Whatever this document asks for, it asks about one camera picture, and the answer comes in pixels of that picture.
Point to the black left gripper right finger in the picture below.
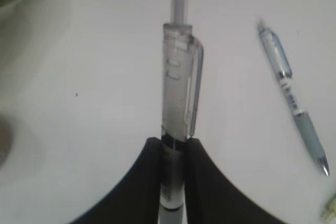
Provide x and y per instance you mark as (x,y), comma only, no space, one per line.
(210,197)

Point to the blue grip ballpoint pen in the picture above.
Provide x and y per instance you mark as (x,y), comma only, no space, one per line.
(281,67)

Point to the grey grip ballpoint pen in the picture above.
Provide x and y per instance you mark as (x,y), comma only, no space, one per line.
(183,57)

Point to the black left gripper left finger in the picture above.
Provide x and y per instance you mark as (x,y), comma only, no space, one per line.
(136,198)

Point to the white beige ballpoint pen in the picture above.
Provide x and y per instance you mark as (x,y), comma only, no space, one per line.
(329,212)

